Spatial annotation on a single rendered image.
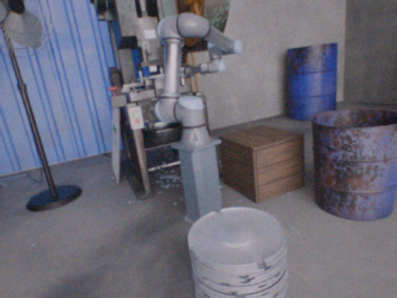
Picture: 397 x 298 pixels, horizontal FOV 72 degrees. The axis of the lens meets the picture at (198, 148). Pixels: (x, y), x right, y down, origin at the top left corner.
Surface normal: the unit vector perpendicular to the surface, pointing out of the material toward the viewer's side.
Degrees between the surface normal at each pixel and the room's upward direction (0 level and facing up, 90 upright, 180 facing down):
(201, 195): 90
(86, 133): 90
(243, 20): 90
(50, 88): 90
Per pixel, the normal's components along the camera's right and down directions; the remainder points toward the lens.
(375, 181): -0.03, 0.33
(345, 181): -0.58, 0.34
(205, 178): 0.66, 0.14
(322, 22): 0.39, 0.22
